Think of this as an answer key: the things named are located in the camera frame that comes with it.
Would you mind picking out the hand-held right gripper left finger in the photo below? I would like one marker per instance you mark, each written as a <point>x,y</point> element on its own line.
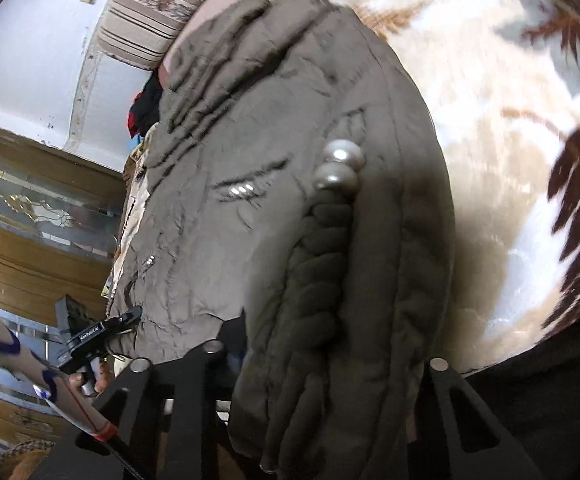
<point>190,400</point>

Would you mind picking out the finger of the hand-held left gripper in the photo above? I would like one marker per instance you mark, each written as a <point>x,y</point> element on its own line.
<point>131,317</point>

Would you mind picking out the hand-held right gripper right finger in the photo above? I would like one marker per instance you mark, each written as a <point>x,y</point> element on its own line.
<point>452,410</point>

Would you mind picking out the olive quilted jacket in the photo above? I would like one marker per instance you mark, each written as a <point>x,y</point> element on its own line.
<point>280,200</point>

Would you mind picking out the person's left forearm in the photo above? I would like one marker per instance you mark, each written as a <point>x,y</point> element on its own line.
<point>30,365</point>

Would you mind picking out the pile of dark clothes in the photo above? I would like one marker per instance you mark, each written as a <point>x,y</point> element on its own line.
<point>145,107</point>

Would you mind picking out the person's left hand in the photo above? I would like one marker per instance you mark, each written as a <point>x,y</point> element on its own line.
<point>101,377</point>

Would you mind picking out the wooden door with glass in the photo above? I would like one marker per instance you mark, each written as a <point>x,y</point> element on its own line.
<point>35,240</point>

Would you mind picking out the leaf printed blanket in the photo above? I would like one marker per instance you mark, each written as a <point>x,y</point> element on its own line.
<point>509,125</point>

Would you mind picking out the striped cushion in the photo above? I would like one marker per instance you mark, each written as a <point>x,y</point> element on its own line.
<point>155,10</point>

